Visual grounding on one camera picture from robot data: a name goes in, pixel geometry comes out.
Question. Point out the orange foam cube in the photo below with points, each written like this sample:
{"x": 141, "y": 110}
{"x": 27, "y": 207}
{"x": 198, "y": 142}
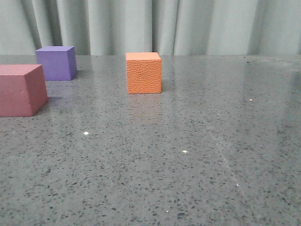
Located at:
{"x": 144, "y": 73}

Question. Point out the red foam cube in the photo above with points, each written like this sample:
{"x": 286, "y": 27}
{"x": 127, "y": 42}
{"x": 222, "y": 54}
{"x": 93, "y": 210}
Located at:
{"x": 22, "y": 90}

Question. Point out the pale green curtain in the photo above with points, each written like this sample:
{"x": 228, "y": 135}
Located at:
{"x": 169, "y": 27}

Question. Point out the purple foam cube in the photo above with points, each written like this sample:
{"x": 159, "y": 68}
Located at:
{"x": 59, "y": 62}

